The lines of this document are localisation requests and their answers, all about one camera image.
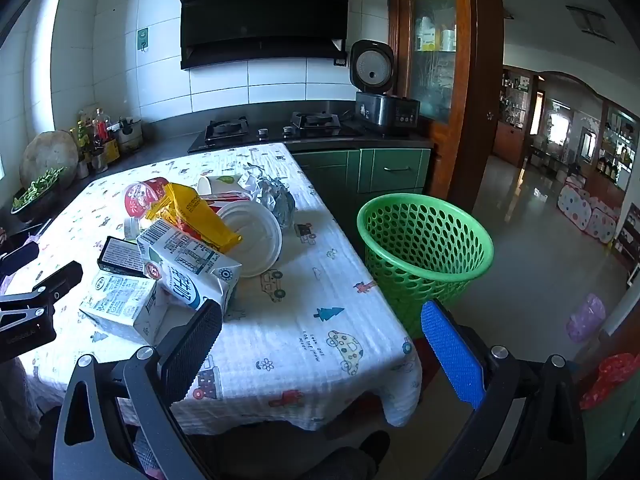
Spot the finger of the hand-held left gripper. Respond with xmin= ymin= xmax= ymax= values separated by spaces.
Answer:
xmin=0 ymin=260 xmax=84 ymax=318
xmin=0 ymin=244 xmax=41 ymax=277

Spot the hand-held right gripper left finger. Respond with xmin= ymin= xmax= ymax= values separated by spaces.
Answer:
xmin=52 ymin=299 xmax=223 ymax=480

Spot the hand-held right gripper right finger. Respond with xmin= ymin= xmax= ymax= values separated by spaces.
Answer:
xmin=421 ymin=299 xmax=587 ymax=480

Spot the green plastic basket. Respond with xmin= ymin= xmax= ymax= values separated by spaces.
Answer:
xmin=356 ymin=193 xmax=495 ymax=341

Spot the yellow snack bag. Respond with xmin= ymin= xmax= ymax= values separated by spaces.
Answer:
xmin=150 ymin=182 xmax=244 ymax=255

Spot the black box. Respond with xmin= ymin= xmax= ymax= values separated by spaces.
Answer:
xmin=97 ymin=236 xmax=151 ymax=277

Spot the green label milk carton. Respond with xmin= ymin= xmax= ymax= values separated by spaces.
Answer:
xmin=79 ymin=270 xmax=171 ymax=345

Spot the bowl of green vegetables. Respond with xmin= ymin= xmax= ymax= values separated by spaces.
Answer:
xmin=11 ymin=167 xmax=68 ymax=223

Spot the blue print milk carton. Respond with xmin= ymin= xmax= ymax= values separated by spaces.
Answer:
xmin=136 ymin=217 xmax=243 ymax=318

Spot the round wooden cutting board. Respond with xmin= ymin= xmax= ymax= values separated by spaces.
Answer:
xmin=20 ymin=130 xmax=80 ymax=191

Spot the printed white tablecloth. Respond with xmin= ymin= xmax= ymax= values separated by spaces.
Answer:
xmin=17 ymin=142 xmax=423 ymax=436

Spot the red paper cup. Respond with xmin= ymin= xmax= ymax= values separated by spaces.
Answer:
xmin=123 ymin=176 xmax=171 ymax=218

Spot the white plastic lid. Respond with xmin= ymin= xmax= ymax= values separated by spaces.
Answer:
xmin=216 ymin=200 xmax=284 ymax=278

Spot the pink plastic bag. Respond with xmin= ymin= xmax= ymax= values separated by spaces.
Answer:
xmin=566 ymin=293 xmax=607 ymax=343

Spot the group of condiment bottles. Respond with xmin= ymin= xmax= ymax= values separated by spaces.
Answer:
xmin=70 ymin=107 xmax=143 ymax=178

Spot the white paper cup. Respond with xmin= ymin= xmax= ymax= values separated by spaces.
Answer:
xmin=197 ymin=174 xmax=251 ymax=201

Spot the red plastic bag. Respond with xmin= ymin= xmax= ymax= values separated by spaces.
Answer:
xmin=580 ymin=353 xmax=640 ymax=411

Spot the crumpled foil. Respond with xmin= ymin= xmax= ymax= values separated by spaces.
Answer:
xmin=237 ymin=162 xmax=297 ymax=231

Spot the green kitchen cabinet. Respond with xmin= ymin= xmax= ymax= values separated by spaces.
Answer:
xmin=290 ymin=147 xmax=433 ymax=196

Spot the polka dot play tent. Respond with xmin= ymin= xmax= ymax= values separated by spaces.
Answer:
xmin=557 ymin=183 xmax=623 ymax=245

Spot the black gas stove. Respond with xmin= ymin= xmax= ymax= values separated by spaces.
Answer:
xmin=187 ymin=111 xmax=366 ymax=155

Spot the black rice cooker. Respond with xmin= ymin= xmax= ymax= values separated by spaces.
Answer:
xmin=349 ymin=39 xmax=421 ymax=128

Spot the wooden display cabinet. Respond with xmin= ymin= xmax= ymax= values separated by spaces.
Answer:
xmin=597 ymin=100 xmax=640 ymax=193

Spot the wooden glass door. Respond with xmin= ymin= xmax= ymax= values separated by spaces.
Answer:
xmin=389 ymin=0 xmax=506 ymax=206

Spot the black range hood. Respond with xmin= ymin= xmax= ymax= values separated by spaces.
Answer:
xmin=170 ymin=0 xmax=370 ymax=71

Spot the ceiling light fixture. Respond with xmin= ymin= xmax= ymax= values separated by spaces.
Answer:
xmin=566 ymin=5 xmax=616 ymax=41

